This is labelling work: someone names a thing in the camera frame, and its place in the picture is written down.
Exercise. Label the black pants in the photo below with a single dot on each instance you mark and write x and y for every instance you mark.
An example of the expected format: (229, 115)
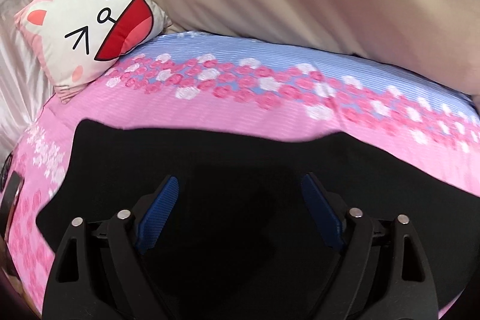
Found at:
(240, 242)

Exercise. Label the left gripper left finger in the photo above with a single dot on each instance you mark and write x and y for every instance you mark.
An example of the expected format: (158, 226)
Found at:
(98, 271)

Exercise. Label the cat face pillow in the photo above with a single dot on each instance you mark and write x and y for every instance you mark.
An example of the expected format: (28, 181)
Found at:
(76, 41)

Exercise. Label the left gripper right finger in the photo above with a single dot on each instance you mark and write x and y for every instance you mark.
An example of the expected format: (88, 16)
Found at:
(379, 269)

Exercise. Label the pink floral bed sheet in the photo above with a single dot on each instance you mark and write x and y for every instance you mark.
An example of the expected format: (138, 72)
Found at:
(197, 80)

